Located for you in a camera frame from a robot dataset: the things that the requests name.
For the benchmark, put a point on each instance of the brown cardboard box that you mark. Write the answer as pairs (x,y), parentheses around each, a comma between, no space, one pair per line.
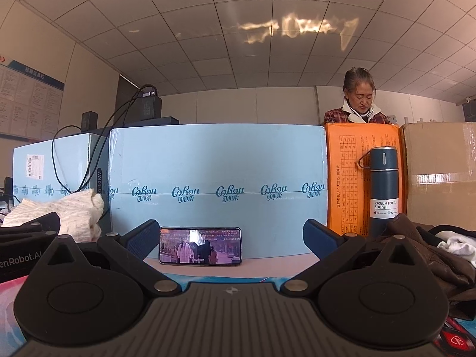
(440,173)

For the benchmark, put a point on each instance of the orange flat box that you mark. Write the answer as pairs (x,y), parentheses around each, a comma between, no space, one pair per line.
(348,175)

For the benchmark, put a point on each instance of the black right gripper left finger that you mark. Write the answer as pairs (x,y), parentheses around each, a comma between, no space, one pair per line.
(126,254)

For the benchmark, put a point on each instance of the large light blue box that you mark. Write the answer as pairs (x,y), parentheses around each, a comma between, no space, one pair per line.
(265,179)

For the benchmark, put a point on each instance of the white and black t-shirt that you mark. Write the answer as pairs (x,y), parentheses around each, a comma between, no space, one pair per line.
(456,241)

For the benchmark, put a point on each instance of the black power adapter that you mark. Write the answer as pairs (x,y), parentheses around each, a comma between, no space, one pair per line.
(146,106)

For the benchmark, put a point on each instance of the brown leather jacket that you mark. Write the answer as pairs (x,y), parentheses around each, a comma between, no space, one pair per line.
(454,274)

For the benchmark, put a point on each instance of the woman in plaid jacket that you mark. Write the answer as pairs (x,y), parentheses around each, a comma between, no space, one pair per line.
(358,105)

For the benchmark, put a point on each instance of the wall notice board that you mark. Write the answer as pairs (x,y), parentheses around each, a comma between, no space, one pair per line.
(30,101)

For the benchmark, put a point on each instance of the small light blue box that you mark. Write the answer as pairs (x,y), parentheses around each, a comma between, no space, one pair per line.
(50,170)

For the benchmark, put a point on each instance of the small black speaker box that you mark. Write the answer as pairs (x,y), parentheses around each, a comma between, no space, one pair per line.
(89,121)

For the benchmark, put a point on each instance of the cream knitted sweater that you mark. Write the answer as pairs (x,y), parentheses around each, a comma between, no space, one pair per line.
(79,214)

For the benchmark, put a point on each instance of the smartphone showing video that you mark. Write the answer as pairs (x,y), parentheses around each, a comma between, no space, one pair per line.
(200,246)

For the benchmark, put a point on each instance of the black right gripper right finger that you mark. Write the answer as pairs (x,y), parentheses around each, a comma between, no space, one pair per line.
(335,252)

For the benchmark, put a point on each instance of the dark blue vacuum bottle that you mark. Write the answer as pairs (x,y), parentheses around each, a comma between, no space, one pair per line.
(382,164)

